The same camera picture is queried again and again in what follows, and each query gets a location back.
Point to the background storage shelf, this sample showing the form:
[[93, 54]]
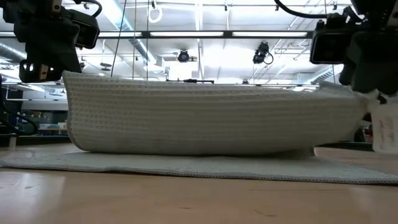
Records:
[[46, 126]]

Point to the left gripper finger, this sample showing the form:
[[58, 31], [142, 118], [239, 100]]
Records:
[[40, 73], [56, 53]]

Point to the black overhead frame beam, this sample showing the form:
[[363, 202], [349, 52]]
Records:
[[228, 34]]

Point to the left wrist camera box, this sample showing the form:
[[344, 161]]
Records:
[[85, 29]]

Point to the black hanging bar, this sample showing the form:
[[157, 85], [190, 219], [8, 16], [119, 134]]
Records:
[[190, 81]]

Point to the black aluminium table frame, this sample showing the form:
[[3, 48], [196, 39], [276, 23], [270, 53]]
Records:
[[37, 140]]

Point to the black hanging camera device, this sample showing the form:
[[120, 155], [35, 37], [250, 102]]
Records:
[[261, 53]]

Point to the grey microfiber waffle towel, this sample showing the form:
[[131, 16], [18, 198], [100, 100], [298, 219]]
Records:
[[202, 124]]

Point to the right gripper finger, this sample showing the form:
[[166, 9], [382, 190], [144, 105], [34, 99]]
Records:
[[373, 62]]

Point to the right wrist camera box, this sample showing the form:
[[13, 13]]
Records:
[[329, 43]]

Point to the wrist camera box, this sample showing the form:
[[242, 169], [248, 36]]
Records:
[[329, 43], [85, 29]]

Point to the silver ceiling duct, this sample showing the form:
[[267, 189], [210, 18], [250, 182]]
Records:
[[124, 21], [11, 53]]

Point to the black overhead camera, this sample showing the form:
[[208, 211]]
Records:
[[183, 56]]

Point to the small white post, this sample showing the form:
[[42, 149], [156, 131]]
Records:
[[12, 143]]

